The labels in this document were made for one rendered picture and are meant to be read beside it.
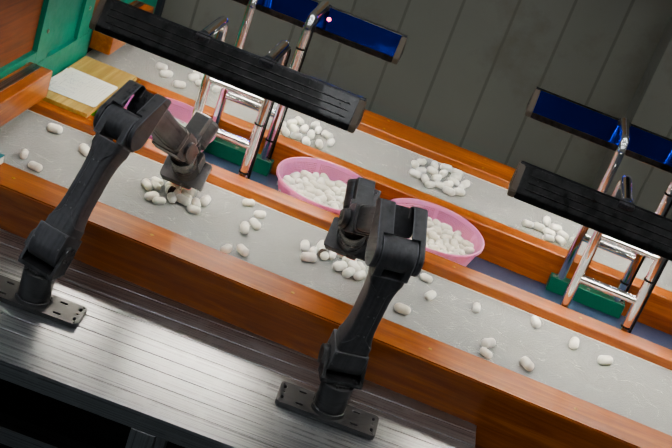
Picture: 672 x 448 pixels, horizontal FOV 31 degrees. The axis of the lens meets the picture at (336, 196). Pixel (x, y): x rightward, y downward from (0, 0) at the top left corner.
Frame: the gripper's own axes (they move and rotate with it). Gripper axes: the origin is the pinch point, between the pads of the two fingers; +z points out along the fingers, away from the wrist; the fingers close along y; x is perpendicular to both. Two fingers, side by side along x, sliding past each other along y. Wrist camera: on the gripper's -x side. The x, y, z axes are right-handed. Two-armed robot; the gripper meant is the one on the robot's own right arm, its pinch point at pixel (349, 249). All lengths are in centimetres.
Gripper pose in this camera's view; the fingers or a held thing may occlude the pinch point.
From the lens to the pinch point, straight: 257.7
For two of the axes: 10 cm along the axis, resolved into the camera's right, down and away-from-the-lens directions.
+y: -9.3, -3.7, 0.7
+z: -0.4, 2.7, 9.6
